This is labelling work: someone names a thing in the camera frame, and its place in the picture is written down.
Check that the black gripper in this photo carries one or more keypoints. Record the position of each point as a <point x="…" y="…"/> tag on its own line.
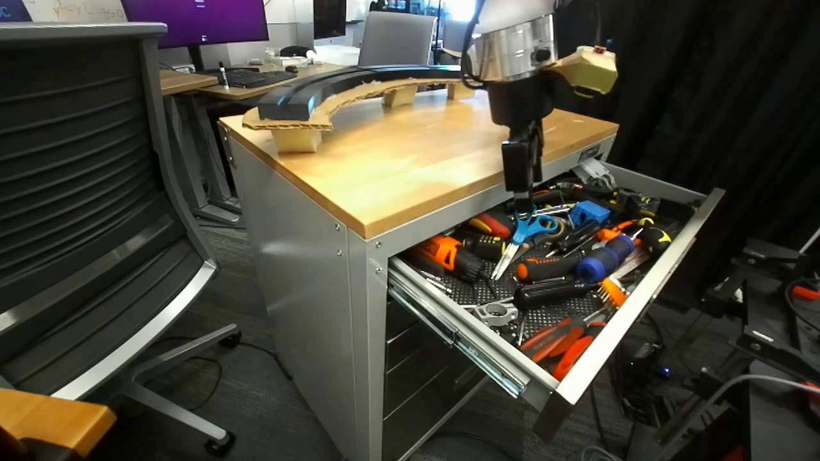
<point x="521" y="102"/>

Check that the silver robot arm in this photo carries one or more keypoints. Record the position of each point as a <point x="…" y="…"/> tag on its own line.
<point x="514" y="39"/>

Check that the black and blue screwdriver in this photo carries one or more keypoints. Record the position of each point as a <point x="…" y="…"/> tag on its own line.
<point x="579" y="258"/>

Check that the grey metal cabinet drawer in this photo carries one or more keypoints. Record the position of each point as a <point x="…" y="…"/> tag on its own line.
<point x="632" y="308"/>

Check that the grey cabinet with wooden top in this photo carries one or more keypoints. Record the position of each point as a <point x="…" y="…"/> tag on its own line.
<point x="324" y="256"/>

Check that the blue plastic box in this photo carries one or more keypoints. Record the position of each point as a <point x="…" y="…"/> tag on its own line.
<point x="591" y="212"/>

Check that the orange black power tool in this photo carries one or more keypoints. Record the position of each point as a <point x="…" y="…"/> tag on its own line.
<point x="442" y="255"/>

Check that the grey chair backrest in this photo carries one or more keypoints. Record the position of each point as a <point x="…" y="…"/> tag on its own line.
<point x="398" y="39"/>

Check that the black curved panel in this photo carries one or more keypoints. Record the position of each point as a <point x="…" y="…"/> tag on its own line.
<point x="342" y="86"/>

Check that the black curtain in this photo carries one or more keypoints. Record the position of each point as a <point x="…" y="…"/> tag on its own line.
<point x="719" y="102"/>

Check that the dark computer monitor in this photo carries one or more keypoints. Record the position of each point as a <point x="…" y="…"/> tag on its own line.
<point x="329" y="15"/>

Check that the wooden office desk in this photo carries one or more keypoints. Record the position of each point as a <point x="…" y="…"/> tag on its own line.
<point x="182" y="83"/>

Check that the purple screen monitor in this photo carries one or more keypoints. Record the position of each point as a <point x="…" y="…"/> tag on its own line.
<point x="200" y="15"/>

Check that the grey mesh office chair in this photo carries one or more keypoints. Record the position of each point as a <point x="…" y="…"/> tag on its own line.
<point x="77" y="194"/>

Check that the blue screen monitor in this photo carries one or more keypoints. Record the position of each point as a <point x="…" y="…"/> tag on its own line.
<point x="14" y="7"/>

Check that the wooden armrest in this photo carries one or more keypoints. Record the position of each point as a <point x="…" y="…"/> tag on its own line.
<point x="46" y="422"/>

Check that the tan wrist camera mount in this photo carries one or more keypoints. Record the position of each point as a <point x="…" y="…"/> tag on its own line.
<point x="591" y="69"/>

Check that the curved wooden support frame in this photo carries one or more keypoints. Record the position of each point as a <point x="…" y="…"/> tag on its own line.
<point x="295" y="130"/>

